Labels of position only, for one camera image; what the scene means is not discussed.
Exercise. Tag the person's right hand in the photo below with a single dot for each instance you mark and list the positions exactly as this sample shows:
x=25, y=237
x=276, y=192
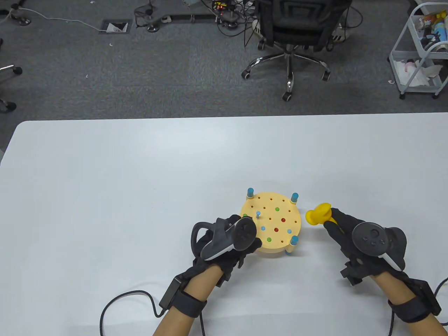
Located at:
x=344, y=229

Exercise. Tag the person's left hand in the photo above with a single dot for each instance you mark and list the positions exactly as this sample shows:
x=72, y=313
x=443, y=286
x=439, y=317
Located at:
x=224, y=262

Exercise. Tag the yellow toy hammer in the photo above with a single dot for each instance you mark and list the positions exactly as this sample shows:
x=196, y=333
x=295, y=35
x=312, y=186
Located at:
x=318, y=213

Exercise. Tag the yellow round tap bench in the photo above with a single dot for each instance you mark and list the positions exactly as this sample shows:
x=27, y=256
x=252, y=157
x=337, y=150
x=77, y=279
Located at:
x=269, y=224

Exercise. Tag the person's left forearm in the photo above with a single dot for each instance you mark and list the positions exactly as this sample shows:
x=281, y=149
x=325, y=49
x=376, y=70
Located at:
x=199, y=280

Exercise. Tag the person's right forearm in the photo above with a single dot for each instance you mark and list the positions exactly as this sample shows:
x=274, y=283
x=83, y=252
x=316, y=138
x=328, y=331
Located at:
x=395, y=287

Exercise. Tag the colourful toy figure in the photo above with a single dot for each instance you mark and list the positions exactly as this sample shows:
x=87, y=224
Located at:
x=424, y=22

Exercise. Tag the grey right hand controller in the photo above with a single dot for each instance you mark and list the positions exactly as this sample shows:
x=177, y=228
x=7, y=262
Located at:
x=371, y=238

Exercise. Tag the grey hand controller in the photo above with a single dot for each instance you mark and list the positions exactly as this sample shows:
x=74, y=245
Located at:
x=371, y=238
x=245, y=232

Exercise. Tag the grey left hand controller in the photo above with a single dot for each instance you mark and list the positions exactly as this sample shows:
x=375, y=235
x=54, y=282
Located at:
x=245, y=232

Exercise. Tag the white utility cart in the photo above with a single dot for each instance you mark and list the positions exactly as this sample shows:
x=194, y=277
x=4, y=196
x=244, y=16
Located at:
x=412, y=31

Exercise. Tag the black office chair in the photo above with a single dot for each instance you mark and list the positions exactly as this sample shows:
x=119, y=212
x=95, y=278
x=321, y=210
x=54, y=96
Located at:
x=297, y=21

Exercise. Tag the blue bottle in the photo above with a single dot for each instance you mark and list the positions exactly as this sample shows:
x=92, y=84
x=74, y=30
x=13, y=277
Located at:
x=442, y=33

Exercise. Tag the black desk base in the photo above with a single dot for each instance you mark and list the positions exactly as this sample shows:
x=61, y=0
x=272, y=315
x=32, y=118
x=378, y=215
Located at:
x=189, y=16

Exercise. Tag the electronics board with lights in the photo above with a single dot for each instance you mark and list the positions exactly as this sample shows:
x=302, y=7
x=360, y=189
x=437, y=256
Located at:
x=220, y=5

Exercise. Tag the grey floor socket box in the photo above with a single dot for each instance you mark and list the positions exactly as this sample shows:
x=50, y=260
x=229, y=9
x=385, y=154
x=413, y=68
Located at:
x=115, y=27

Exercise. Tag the grey metal box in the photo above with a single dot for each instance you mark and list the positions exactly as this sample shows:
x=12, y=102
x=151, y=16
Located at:
x=190, y=2

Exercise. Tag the chrome chair base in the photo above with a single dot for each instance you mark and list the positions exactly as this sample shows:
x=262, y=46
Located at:
x=15, y=70

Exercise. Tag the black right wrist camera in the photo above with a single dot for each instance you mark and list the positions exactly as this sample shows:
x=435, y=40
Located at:
x=351, y=273

